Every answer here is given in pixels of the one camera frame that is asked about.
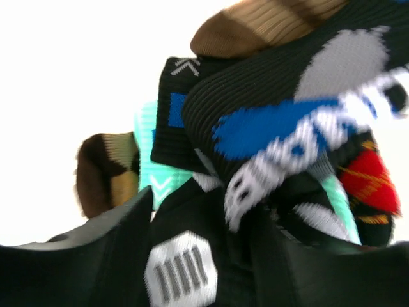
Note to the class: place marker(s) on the black sport sock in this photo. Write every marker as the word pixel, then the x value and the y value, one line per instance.
pixel 171 145
pixel 267 127

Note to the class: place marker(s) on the brown striped sock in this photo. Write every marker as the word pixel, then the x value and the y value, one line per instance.
pixel 247 27

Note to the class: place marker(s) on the mint green sock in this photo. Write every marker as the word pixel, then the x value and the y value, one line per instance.
pixel 334 219

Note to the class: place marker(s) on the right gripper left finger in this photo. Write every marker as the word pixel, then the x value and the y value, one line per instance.
pixel 100 263

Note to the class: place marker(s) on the brown argyle sock in basket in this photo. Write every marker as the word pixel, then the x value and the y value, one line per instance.
pixel 107 173

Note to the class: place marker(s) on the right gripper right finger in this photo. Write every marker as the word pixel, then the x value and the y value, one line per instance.
pixel 288 273

